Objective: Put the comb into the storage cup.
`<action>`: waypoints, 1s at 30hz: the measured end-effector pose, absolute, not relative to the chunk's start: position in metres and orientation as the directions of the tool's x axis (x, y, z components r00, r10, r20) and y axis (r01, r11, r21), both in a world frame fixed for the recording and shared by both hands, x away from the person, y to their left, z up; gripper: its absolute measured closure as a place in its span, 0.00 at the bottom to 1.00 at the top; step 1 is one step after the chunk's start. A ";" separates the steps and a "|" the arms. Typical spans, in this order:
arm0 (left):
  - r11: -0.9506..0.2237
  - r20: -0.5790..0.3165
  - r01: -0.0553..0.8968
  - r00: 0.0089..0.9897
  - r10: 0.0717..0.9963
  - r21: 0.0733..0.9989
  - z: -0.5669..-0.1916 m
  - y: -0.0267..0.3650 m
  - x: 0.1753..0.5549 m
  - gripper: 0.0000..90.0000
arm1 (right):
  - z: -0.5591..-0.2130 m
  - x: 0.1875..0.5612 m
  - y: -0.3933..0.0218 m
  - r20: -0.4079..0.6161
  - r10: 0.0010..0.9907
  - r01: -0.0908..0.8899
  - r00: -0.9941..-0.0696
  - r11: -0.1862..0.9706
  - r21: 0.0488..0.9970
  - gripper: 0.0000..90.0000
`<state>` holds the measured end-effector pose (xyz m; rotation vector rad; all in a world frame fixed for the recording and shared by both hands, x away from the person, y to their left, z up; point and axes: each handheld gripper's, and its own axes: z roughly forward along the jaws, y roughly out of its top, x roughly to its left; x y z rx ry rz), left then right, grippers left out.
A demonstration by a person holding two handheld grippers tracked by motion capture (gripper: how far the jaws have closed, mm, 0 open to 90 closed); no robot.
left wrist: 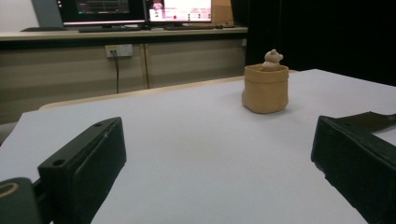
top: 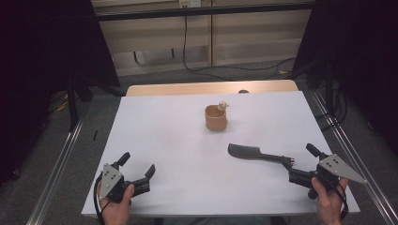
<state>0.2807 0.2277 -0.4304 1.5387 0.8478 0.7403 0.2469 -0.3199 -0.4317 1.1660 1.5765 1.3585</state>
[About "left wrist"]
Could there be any white wall outlet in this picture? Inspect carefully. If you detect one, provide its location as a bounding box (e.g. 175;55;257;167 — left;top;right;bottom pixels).
105;44;134;59

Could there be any cardboard box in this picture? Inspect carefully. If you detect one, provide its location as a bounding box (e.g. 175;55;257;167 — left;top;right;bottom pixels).
211;0;234;26

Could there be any tan bear holder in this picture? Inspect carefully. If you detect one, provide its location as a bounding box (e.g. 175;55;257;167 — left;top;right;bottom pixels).
241;49;290;115

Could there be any black curtain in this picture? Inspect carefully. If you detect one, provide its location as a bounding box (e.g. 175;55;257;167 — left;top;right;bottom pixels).
231;0;396;87

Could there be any dark screen monitor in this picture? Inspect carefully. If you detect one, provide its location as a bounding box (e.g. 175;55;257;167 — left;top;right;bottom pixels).
55;0;147;28

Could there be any black hanging power cable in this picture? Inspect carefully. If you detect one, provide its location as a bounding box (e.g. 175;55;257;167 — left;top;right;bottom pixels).
111;50;120;94

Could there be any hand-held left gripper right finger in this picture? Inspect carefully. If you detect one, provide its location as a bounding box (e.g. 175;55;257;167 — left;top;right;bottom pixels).
311;115;396;224

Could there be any grey panel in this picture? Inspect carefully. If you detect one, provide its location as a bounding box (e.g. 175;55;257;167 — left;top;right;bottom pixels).
30;0;64;29

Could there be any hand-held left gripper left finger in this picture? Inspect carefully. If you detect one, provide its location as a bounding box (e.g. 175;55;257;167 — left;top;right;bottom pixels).
37;117;128;224

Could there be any white table cover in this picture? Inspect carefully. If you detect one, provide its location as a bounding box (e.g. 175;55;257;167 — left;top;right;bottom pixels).
0;68;396;224

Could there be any beige desk cabinet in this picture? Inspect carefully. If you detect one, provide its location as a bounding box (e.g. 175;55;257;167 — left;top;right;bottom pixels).
0;26;249;125

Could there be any bright screen monitor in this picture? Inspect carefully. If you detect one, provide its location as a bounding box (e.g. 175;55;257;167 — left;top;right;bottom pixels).
144;0;213;26

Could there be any black keyboard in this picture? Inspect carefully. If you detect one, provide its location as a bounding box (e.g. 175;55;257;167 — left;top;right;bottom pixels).
163;24;217;32
78;26;142;34

